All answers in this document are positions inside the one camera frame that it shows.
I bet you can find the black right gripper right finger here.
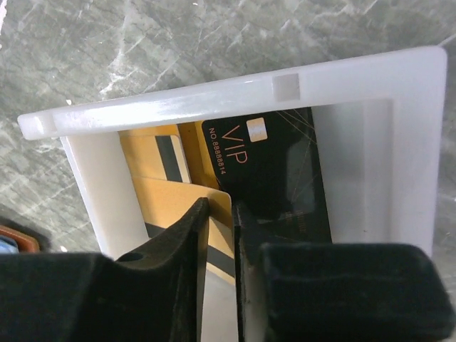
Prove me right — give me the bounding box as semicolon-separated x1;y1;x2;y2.
232;203;455;341

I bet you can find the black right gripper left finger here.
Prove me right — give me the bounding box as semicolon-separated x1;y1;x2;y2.
1;197;209;341

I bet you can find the gold card with stripe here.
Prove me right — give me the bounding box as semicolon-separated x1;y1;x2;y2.
137;177;237;286

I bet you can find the brown leather card holder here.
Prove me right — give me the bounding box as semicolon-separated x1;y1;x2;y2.
1;225;40;253

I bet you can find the black VIP card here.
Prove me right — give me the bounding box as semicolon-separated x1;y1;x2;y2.
201;108;332;242

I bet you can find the gold striped card in bin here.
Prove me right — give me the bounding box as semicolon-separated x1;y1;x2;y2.
119;125;191;183

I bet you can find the white plastic card bin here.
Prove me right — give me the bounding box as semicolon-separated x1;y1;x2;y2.
18;47;447;341

